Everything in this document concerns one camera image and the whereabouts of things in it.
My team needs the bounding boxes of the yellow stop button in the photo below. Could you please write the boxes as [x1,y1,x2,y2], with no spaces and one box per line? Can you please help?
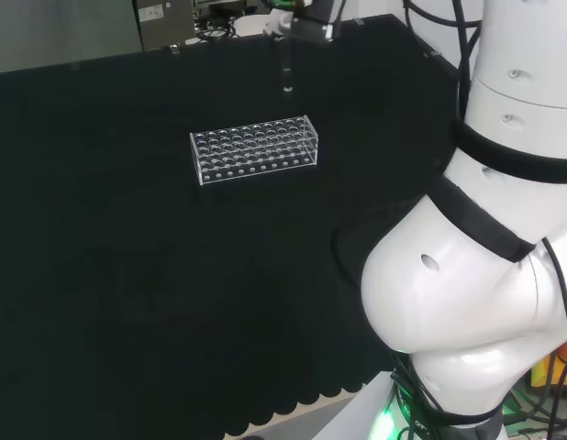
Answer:
[529,341,567,391]

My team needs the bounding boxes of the tangled black background cables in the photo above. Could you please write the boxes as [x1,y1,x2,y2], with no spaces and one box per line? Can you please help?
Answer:
[195,12,239,43]

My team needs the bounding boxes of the black bench cloth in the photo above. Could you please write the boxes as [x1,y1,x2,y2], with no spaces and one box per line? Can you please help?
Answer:
[0,13,473,440]

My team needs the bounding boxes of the clear glass test tube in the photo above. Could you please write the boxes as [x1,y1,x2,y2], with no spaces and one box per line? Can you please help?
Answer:
[280,35,296,95]

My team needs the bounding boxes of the grey metal equipment box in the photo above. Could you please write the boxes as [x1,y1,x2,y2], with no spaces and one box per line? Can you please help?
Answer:
[132,0,198,51]

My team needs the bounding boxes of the grey cabinet panel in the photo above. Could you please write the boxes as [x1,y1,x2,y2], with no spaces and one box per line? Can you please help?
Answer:
[0,0,143,75]

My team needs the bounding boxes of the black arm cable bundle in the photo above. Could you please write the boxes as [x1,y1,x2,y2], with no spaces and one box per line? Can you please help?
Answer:
[401,0,485,121]

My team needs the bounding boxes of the black thin arm cable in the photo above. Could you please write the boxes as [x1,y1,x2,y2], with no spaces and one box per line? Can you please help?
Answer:
[538,236,567,440]

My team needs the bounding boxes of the clear plastic test tube rack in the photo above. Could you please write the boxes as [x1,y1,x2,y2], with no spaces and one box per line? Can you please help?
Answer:
[189,115,321,187]

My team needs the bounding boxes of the pale base board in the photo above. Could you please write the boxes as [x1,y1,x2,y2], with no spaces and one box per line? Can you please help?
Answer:
[244,369,402,440]

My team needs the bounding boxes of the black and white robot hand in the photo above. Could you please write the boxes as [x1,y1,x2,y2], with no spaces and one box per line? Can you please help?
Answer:
[263,0,344,45]

